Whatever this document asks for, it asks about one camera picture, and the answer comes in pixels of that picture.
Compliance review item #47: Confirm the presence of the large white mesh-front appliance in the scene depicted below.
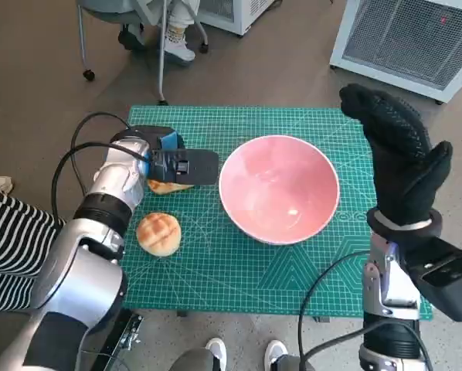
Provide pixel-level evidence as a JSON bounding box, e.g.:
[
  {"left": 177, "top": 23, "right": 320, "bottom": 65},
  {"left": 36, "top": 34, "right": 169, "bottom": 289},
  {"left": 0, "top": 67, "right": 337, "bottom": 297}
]
[{"left": 329, "top": 0, "right": 462, "bottom": 105}]

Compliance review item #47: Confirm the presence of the black metal bracket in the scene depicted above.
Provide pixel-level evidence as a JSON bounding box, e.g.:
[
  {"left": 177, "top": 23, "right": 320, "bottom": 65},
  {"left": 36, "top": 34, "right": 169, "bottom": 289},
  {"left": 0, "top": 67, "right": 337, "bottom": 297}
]
[{"left": 90, "top": 308, "right": 145, "bottom": 371}]

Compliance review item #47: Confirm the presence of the metal pole leg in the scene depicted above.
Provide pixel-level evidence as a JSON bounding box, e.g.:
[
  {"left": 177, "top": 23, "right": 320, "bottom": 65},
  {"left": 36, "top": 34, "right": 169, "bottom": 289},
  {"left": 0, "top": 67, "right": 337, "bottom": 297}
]
[{"left": 157, "top": 0, "right": 169, "bottom": 105}]

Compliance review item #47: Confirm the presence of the long orange toy bread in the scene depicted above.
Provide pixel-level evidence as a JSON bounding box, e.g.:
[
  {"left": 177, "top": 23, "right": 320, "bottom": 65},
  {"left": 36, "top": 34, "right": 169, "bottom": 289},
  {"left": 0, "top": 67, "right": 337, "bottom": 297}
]
[{"left": 148, "top": 179, "right": 196, "bottom": 196}]

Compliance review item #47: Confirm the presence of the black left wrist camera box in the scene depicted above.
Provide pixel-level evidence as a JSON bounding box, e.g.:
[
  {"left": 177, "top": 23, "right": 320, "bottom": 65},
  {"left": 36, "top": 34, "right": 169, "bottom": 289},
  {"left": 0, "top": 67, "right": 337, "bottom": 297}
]
[{"left": 148, "top": 148, "right": 220, "bottom": 186}]

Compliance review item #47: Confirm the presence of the grey chair on casters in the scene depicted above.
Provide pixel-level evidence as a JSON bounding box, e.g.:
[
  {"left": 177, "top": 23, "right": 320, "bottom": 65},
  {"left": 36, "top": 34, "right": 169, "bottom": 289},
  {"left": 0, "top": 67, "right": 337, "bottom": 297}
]
[{"left": 76, "top": 0, "right": 209, "bottom": 82}]

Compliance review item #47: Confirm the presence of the round toy bread bun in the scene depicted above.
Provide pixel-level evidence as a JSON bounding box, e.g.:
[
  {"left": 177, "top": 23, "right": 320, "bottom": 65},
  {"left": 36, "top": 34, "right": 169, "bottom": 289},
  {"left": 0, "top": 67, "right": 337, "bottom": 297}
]
[{"left": 136, "top": 212, "right": 182, "bottom": 257}]

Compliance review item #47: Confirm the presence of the seated person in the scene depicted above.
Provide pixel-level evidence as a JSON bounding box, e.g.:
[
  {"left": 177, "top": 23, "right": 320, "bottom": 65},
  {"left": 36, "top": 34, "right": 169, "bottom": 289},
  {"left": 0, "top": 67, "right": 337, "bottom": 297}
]
[{"left": 117, "top": 0, "right": 201, "bottom": 66}]

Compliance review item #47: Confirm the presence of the small white mesh-front appliance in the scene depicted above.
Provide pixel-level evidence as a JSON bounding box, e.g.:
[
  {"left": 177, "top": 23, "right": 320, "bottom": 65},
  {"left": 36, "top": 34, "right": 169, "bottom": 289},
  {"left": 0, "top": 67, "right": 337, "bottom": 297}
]
[{"left": 198, "top": 0, "right": 282, "bottom": 38}]

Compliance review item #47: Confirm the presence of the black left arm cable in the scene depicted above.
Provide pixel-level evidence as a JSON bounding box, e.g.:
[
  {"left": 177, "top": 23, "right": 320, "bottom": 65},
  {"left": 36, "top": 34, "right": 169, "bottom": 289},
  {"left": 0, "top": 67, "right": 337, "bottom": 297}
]
[{"left": 51, "top": 111, "right": 149, "bottom": 220}]

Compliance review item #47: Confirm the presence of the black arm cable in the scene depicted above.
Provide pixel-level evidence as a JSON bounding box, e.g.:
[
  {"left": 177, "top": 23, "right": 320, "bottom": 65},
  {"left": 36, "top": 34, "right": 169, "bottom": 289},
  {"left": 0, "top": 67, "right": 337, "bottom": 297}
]
[
  {"left": 51, "top": 111, "right": 149, "bottom": 220},
  {"left": 297, "top": 250, "right": 371, "bottom": 359},
  {"left": 298, "top": 322, "right": 435, "bottom": 371}
]

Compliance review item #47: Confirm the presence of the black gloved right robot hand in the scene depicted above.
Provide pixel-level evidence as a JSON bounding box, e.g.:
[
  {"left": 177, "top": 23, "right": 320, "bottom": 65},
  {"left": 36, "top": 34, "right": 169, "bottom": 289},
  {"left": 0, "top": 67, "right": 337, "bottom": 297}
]
[{"left": 338, "top": 83, "right": 454, "bottom": 228}]

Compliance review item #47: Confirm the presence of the pink bowl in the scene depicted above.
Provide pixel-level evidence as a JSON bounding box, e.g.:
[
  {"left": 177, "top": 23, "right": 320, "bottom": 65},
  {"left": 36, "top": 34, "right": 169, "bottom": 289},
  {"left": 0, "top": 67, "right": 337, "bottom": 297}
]
[{"left": 218, "top": 134, "right": 340, "bottom": 246}]

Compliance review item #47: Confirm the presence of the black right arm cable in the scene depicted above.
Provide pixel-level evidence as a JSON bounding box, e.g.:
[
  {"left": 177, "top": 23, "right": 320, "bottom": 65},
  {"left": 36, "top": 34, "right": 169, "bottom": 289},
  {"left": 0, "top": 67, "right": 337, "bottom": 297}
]
[
  {"left": 297, "top": 250, "right": 371, "bottom": 359},
  {"left": 298, "top": 322, "right": 435, "bottom": 371}
]

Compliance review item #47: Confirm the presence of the green cutting mat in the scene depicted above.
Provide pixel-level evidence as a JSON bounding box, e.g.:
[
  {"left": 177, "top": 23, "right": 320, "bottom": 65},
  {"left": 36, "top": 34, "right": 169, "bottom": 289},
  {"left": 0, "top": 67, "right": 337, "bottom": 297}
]
[{"left": 121, "top": 104, "right": 435, "bottom": 320}]

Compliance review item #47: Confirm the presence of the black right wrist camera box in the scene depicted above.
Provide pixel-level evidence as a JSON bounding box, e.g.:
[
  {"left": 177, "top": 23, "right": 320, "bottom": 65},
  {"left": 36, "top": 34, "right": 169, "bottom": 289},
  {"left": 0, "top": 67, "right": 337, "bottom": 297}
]
[{"left": 400, "top": 237, "right": 462, "bottom": 322}]

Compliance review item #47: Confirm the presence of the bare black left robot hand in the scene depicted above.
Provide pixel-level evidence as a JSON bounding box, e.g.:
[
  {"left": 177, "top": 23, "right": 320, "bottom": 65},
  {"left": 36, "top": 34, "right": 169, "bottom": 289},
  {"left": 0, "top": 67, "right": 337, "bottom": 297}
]
[{"left": 131, "top": 124, "right": 188, "bottom": 152}]

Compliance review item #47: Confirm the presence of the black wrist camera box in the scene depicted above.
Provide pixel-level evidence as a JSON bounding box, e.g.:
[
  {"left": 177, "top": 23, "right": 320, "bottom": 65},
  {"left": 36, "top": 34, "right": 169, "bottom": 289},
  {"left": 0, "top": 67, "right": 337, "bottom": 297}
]
[
  {"left": 148, "top": 148, "right": 220, "bottom": 186},
  {"left": 400, "top": 237, "right": 462, "bottom": 322}
]

